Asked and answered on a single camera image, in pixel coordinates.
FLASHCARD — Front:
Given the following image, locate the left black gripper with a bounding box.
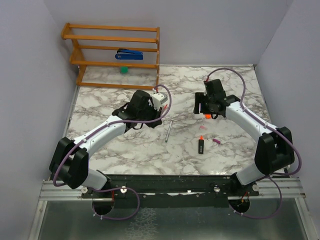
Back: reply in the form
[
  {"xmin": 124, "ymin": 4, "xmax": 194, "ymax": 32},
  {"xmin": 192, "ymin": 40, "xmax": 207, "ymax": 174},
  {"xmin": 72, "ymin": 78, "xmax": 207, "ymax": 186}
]
[{"xmin": 138, "ymin": 102, "xmax": 163, "ymax": 129}]

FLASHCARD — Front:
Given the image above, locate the white green-tipped pen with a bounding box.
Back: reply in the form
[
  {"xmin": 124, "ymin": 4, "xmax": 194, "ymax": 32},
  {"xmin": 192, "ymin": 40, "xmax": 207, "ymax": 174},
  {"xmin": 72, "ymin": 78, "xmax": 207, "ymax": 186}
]
[{"xmin": 165, "ymin": 120, "xmax": 173, "ymax": 143}]

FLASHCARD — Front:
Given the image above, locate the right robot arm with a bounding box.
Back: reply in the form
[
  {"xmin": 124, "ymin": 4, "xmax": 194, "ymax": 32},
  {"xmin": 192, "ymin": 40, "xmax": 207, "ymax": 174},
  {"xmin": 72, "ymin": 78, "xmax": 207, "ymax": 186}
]
[{"xmin": 193, "ymin": 79, "xmax": 295, "ymax": 196}]

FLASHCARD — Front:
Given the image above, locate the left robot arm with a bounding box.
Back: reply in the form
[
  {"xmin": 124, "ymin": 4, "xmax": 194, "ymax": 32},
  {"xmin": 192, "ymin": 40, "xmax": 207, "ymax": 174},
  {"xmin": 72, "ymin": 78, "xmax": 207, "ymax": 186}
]
[{"xmin": 49, "ymin": 90, "xmax": 171, "ymax": 198}]

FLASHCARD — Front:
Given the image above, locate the purple pen cap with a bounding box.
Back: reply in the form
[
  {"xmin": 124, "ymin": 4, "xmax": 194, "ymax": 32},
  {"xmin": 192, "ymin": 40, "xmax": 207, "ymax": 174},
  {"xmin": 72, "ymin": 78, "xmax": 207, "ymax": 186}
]
[{"xmin": 212, "ymin": 138, "xmax": 221, "ymax": 145}]

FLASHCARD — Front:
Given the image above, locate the black orange highlighter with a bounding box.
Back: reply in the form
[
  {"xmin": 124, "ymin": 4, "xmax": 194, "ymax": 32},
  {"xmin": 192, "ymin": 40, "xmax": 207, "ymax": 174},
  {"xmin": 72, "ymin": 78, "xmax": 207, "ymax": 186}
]
[{"xmin": 198, "ymin": 135, "xmax": 205, "ymax": 154}]

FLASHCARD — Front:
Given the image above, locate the green eraser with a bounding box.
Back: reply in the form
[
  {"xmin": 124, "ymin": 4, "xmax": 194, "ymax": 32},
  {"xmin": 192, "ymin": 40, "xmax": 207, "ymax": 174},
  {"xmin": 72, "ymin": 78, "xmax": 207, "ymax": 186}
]
[{"xmin": 119, "ymin": 66, "xmax": 129, "ymax": 75}]

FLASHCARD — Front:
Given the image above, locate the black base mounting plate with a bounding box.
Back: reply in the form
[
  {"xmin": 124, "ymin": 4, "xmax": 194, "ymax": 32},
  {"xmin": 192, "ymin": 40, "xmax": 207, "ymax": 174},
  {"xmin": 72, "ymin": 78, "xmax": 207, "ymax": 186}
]
[{"xmin": 81, "ymin": 174, "xmax": 259, "ymax": 208}]

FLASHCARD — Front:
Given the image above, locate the blue stapler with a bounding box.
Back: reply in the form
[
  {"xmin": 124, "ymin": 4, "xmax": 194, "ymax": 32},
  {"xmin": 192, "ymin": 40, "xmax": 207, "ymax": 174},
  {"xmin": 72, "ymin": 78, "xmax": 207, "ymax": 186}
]
[{"xmin": 115, "ymin": 48, "xmax": 144, "ymax": 60}]

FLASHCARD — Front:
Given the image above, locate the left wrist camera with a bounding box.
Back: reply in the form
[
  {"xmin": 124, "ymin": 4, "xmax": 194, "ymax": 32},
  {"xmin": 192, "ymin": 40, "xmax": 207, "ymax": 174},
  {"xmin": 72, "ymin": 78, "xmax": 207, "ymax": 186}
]
[{"xmin": 151, "ymin": 92, "xmax": 168, "ymax": 111}]

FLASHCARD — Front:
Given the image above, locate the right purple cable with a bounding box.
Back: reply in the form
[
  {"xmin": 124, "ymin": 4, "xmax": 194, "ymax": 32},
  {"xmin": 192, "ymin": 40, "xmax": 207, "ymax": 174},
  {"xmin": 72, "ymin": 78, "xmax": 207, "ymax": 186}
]
[{"xmin": 204, "ymin": 67, "xmax": 303, "ymax": 220}]

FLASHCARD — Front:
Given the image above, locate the aluminium frame rail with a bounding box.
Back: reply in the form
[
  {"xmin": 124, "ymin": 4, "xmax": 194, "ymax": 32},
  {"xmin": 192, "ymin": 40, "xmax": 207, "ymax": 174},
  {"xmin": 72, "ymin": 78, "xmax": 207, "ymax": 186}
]
[{"xmin": 39, "ymin": 178, "xmax": 306, "ymax": 202}]

